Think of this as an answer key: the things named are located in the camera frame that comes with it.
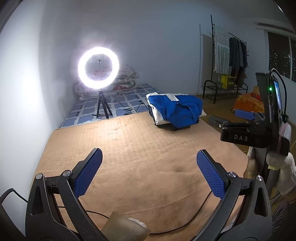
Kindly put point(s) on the orange cloth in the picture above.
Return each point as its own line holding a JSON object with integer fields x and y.
{"x": 248, "y": 103}

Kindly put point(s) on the floral quilt pile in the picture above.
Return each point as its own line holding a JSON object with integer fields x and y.
{"x": 126, "y": 80}

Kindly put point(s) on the cardboard box with books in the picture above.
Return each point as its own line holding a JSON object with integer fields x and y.
{"x": 256, "y": 92}

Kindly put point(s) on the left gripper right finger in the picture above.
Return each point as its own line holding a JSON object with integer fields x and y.
{"x": 243, "y": 212}

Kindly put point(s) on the yellow box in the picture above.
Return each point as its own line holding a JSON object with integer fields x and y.
{"x": 228, "y": 82}

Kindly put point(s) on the tan bed blanket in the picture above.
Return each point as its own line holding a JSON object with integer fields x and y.
{"x": 148, "y": 173}

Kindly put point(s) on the striped white towel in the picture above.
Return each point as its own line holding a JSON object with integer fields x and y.
{"x": 221, "y": 50}

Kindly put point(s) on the black clothes rack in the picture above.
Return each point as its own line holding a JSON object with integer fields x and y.
{"x": 212, "y": 88}

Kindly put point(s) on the dark window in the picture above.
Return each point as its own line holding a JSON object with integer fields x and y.
{"x": 282, "y": 54}

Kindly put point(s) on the ring light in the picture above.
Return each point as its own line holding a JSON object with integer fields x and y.
{"x": 99, "y": 54}

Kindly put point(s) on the blue patterned bed sheet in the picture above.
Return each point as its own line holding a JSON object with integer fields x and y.
{"x": 121, "y": 104}

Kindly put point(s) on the black tripod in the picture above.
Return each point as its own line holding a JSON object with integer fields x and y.
{"x": 102, "y": 101}

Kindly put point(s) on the right hand in white glove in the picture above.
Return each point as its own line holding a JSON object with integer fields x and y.
{"x": 285, "y": 183}

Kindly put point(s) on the white and blue jacket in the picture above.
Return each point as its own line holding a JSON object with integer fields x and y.
{"x": 165, "y": 102}

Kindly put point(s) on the dark hanging clothes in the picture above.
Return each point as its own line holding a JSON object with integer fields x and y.
{"x": 238, "y": 59}

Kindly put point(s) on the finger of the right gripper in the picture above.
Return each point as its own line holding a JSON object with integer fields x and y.
{"x": 245, "y": 114}

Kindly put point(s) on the dark folded clothes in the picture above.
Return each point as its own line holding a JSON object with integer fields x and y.
{"x": 173, "y": 126}

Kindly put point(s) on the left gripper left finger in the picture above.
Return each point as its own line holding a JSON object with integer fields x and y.
{"x": 54, "y": 211}

